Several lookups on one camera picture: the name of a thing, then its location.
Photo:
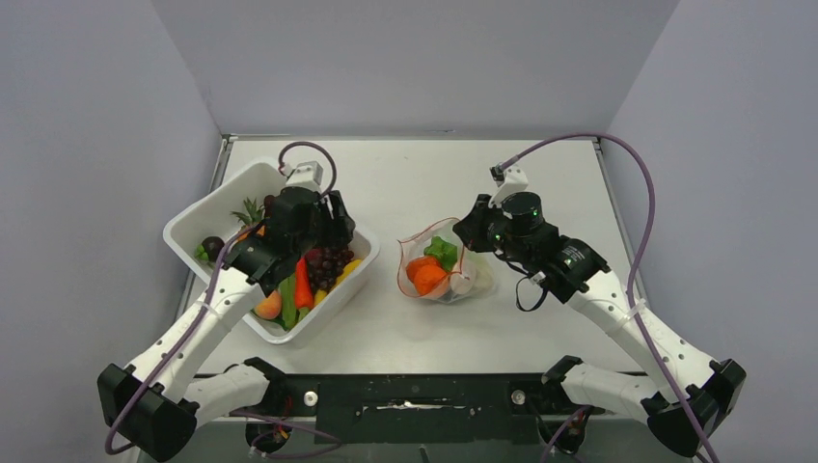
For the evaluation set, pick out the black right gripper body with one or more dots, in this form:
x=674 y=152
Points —
x=488 y=231

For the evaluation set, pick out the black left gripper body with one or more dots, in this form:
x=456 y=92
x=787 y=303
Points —
x=328 y=227

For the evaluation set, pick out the green lettuce head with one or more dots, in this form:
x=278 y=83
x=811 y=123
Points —
x=447 y=253

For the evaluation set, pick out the clear orange-zip bag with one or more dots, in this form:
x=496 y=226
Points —
x=411 y=247

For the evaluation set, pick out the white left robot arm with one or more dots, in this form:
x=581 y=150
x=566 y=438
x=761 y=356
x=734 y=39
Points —
x=155 y=403

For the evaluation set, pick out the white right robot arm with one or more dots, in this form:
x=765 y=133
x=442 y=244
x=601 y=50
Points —
x=683 y=394

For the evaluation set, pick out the white plastic food bin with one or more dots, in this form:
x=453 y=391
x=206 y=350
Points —
x=210 y=216

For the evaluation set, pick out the purple grape bunch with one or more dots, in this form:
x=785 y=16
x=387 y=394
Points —
x=325 y=266

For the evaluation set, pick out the white onion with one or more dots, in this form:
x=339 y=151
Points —
x=463 y=281

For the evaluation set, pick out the toy pineapple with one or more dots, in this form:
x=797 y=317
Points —
x=251 y=213

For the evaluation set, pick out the orange carrot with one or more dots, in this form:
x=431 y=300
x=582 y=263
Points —
x=303 y=296

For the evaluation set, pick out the peach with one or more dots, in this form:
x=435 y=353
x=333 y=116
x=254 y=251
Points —
x=270 y=307

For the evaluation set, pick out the dark mangosteen with green leaves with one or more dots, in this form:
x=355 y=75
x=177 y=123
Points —
x=209 y=249

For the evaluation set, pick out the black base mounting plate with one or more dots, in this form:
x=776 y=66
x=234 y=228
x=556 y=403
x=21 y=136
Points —
x=421 y=408

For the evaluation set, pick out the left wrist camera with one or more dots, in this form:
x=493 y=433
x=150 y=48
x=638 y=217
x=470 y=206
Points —
x=306 y=175

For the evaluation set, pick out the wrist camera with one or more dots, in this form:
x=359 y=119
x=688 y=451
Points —
x=509 y=180
x=306 y=175

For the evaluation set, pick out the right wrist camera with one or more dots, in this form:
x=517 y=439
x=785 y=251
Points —
x=509 y=180

